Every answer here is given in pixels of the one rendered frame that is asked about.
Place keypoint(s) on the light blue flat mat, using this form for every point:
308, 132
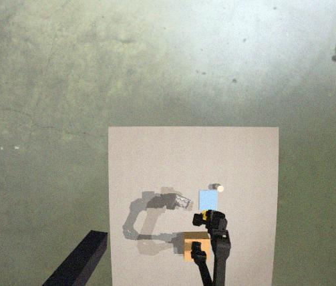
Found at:
207, 199

